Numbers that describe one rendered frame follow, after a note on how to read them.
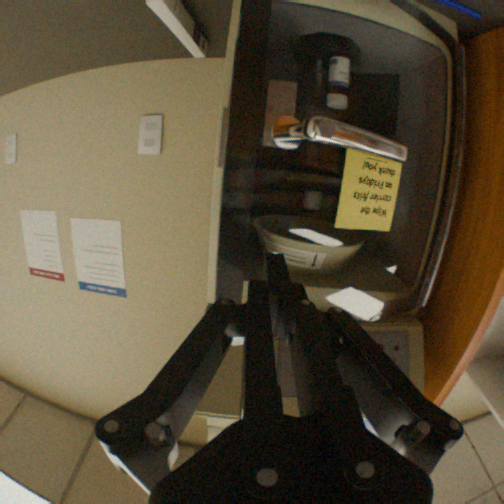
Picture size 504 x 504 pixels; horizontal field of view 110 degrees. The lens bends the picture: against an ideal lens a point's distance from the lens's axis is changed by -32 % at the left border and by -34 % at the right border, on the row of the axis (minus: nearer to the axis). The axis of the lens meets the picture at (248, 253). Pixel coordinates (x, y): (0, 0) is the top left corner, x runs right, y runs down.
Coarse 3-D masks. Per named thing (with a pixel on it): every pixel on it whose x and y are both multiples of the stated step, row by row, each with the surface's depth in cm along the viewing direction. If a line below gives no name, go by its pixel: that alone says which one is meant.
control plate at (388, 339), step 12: (372, 336) 32; (384, 336) 32; (396, 336) 32; (288, 348) 31; (384, 348) 31; (408, 348) 31; (288, 360) 30; (396, 360) 30; (408, 360) 30; (288, 372) 29; (408, 372) 29; (288, 384) 29; (288, 396) 28
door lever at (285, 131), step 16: (272, 128) 18; (288, 128) 17; (304, 128) 14; (320, 128) 13; (336, 128) 14; (352, 128) 14; (288, 144) 18; (336, 144) 15; (352, 144) 15; (368, 144) 15; (384, 144) 15; (400, 144) 16; (400, 160) 16
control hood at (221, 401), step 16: (384, 320) 33; (400, 320) 33; (416, 320) 33; (416, 336) 32; (240, 352) 30; (416, 352) 31; (224, 368) 29; (240, 368) 29; (416, 368) 30; (224, 384) 29; (240, 384) 29; (416, 384) 29; (208, 400) 28; (224, 400) 28; (288, 400) 28; (208, 416) 27; (224, 416) 27
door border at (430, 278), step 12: (456, 48) 19; (456, 60) 20; (456, 108) 23; (456, 120) 23; (456, 132) 24; (456, 144) 24; (456, 156) 25; (456, 168) 26; (456, 180) 26; (444, 216) 28; (444, 228) 29; (444, 240) 29; (432, 264) 30; (432, 276) 31; (420, 300) 32
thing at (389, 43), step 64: (256, 0) 13; (320, 0) 14; (384, 0) 15; (256, 64) 16; (320, 64) 17; (384, 64) 18; (448, 64) 20; (256, 128) 17; (384, 128) 21; (448, 128) 23; (256, 192) 19; (320, 192) 21; (256, 256) 21; (320, 256) 23; (384, 256) 26
